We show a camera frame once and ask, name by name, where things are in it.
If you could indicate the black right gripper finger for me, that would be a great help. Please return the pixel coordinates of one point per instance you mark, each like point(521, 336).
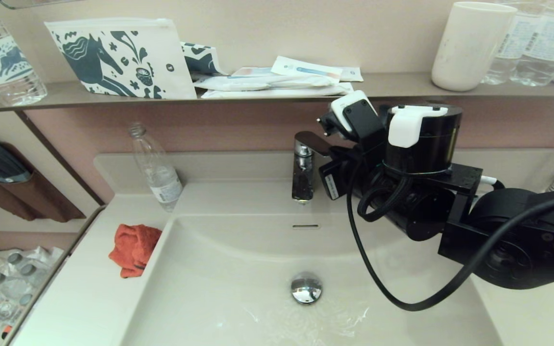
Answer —
point(351, 146)
point(338, 154)

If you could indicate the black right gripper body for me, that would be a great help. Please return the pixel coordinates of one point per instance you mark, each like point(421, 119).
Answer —
point(331, 185)

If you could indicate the chrome sink faucet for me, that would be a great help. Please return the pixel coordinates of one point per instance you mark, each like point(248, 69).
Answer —
point(302, 178)

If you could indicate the orange microfibre cloth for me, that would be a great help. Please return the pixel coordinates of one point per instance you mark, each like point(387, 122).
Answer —
point(135, 245)

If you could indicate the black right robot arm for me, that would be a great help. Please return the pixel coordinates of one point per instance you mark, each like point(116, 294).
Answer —
point(512, 240)

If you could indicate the white ceramic sink basin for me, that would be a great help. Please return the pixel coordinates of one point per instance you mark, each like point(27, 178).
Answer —
point(238, 288)

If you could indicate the small white sachet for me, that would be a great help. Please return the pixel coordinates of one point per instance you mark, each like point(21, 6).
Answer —
point(352, 73)

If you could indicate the long flat white packet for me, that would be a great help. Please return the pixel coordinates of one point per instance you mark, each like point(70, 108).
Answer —
point(277, 91)

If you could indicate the blue striped white sachet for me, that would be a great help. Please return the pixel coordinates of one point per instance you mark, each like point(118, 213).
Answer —
point(306, 68)

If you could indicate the chrome drain stopper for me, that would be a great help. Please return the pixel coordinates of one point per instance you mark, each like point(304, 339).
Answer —
point(306, 287)

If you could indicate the white wrapped toiletry packet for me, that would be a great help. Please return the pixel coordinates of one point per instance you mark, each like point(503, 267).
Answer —
point(258, 81)

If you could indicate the white plastic cup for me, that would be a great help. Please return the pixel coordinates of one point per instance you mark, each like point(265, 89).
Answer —
point(469, 48)

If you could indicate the small horse print pouch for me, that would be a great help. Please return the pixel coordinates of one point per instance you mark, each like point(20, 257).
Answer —
point(202, 60)

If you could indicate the clear empty plastic bottle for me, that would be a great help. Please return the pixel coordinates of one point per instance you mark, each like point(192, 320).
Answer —
point(159, 178)

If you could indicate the white label water bottle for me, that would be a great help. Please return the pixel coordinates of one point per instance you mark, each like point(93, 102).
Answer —
point(546, 48)
point(515, 43)

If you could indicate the large horse print pouch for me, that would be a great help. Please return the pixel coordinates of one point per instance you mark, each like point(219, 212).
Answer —
point(113, 57)

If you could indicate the shrink-wrapped water bottle pack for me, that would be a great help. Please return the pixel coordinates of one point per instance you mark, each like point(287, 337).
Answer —
point(12, 288)

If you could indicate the horse label water bottle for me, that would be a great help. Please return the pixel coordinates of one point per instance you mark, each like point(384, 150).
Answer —
point(3, 62)

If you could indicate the taupe wall shelf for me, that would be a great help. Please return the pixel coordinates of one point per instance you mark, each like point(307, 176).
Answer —
point(258, 103)

